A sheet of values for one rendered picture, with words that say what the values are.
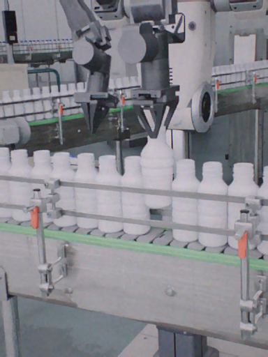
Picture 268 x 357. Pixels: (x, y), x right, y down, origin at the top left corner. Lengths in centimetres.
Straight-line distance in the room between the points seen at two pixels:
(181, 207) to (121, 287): 23
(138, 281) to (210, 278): 16
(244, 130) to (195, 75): 352
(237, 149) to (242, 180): 421
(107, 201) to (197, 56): 67
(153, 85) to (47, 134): 199
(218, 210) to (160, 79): 28
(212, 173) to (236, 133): 419
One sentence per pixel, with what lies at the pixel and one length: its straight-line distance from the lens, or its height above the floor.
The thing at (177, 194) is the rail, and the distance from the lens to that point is 112.
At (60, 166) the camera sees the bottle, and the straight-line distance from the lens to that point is 126.
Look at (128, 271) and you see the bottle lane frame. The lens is 121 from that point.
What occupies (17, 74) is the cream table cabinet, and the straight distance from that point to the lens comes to 565.
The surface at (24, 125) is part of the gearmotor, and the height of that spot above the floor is 101.
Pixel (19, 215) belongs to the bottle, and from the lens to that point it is 136.
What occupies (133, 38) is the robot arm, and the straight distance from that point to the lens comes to 104.
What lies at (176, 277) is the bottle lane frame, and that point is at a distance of 116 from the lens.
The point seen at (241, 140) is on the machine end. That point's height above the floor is 44.
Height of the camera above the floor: 142
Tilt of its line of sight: 14 degrees down
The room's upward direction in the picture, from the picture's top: 3 degrees counter-clockwise
